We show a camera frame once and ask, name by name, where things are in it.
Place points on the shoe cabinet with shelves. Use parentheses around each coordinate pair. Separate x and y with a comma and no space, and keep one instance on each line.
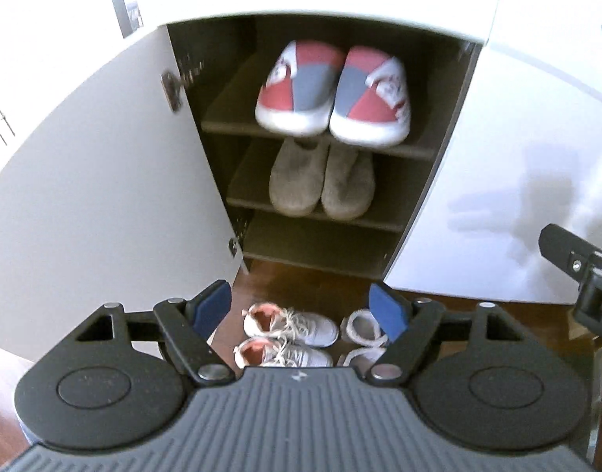
(301,236)

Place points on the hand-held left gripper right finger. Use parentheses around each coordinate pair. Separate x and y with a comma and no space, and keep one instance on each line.
(387,312)

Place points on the brown fleece-lined boot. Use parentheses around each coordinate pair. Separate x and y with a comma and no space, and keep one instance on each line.
(360,358)
(360,327)

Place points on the red grey white slipper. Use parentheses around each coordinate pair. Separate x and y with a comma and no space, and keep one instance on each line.
(375,108)
(291,98)

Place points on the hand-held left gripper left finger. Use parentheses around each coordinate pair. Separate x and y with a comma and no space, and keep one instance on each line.
(213,307)

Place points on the white cabinet door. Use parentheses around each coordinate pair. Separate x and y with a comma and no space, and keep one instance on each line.
(502,157)
(109,182)

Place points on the beige quilted slipper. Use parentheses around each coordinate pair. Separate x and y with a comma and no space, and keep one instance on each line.
(347,187)
(296,182)

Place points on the white sneaker pink lining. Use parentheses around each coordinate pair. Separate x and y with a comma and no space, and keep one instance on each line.
(291,356)
(311,329)

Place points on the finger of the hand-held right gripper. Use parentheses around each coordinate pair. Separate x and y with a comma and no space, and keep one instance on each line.
(561,248)

